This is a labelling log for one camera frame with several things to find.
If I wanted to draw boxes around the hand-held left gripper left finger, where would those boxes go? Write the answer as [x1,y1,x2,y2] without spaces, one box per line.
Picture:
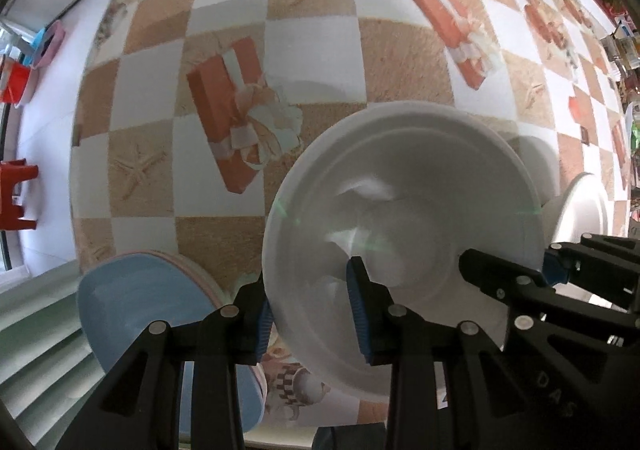
[59,272,273,450]

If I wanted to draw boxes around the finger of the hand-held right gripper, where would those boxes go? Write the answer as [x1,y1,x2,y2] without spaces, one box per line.
[542,232,640,315]
[458,248,556,315]

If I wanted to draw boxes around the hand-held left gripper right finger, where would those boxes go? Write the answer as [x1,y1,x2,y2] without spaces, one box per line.
[346,256,531,450]

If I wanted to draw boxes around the white foam bowl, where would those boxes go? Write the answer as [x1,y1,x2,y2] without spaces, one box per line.
[261,101,545,404]
[541,172,614,281]

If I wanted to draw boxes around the pink square plate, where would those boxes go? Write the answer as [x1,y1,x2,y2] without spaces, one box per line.
[150,251,269,413]

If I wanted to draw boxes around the blue square plate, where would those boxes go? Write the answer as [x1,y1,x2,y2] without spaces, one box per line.
[76,252,266,433]

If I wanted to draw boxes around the person's dark trousers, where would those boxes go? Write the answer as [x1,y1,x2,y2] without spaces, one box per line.
[312,423,389,450]

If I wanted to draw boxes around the cluttered pile of packets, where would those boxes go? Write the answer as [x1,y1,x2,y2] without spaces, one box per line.
[597,12,640,231]

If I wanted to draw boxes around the pale green ribbed panel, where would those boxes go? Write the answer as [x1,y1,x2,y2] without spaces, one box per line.
[0,259,117,450]

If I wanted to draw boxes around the red plastic stool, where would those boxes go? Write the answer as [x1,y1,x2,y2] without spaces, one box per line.
[0,158,40,231]

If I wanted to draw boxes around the checkered tablecloth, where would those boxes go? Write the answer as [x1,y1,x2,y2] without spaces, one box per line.
[69,0,640,446]

